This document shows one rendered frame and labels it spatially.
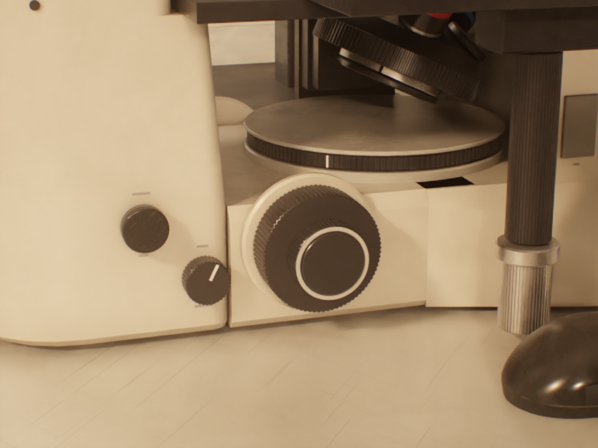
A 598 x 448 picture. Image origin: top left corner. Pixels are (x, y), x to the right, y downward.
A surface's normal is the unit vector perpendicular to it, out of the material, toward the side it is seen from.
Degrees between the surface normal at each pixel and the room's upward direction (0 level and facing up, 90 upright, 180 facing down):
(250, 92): 0
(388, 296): 90
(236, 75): 0
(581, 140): 90
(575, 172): 90
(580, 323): 13
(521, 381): 58
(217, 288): 90
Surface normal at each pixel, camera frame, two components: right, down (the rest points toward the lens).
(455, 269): -0.02, 0.29
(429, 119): 0.00, -0.96
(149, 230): 0.30, 0.28
